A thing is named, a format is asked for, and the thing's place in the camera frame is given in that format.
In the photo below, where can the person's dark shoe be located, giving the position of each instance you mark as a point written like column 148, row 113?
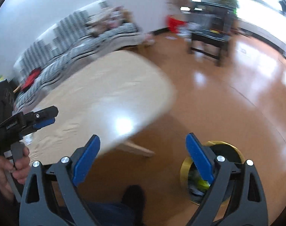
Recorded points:
column 134, row 198

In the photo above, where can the wooden oval table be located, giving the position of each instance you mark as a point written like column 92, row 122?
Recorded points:
column 114, row 97

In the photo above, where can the red bag by wall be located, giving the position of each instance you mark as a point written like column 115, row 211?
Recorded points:
column 173, row 24

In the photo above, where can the gold rimmed trash bin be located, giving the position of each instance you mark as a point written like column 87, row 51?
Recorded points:
column 198, row 170

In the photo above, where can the black side table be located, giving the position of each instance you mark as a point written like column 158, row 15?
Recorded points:
column 214, row 23

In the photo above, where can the black white striped sofa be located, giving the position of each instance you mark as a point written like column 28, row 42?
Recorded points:
column 72, row 43

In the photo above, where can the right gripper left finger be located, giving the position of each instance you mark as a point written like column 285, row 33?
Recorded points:
column 39, row 205

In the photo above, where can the person's left hand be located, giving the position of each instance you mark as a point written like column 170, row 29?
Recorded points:
column 19, row 172

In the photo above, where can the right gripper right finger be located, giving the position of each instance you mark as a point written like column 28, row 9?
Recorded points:
column 236, row 197

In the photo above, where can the red cushion on sofa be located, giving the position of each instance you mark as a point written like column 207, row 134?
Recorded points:
column 31, row 79

